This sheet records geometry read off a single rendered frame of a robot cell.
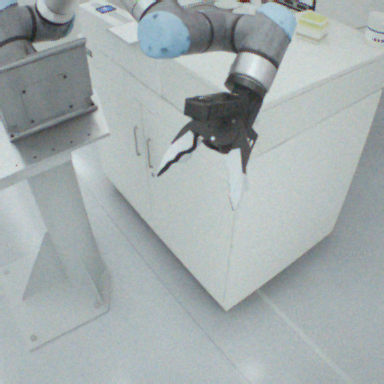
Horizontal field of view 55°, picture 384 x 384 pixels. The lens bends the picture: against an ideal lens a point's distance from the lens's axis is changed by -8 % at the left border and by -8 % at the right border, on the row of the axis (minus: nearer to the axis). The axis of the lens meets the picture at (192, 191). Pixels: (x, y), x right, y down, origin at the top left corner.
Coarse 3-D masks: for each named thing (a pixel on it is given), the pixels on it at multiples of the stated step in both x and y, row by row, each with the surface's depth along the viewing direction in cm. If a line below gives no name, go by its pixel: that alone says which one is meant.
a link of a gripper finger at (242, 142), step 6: (240, 132) 60; (240, 138) 60; (246, 138) 60; (234, 144) 60; (240, 144) 60; (246, 144) 60; (240, 150) 60; (246, 150) 59; (240, 156) 60; (246, 156) 59; (246, 162) 59; (246, 174) 60
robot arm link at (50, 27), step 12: (48, 0) 95; (60, 0) 94; (72, 0) 95; (36, 12) 98; (48, 12) 97; (60, 12) 98; (72, 12) 103; (48, 24) 100; (60, 24) 101; (72, 24) 108; (36, 36) 101; (48, 36) 105; (60, 36) 108
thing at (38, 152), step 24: (96, 96) 112; (0, 120) 105; (72, 120) 104; (96, 120) 103; (0, 144) 97; (24, 144) 97; (48, 144) 97; (72, 144) 96; (0, 168) 91; (24, 168) 91; (48, 168) 96
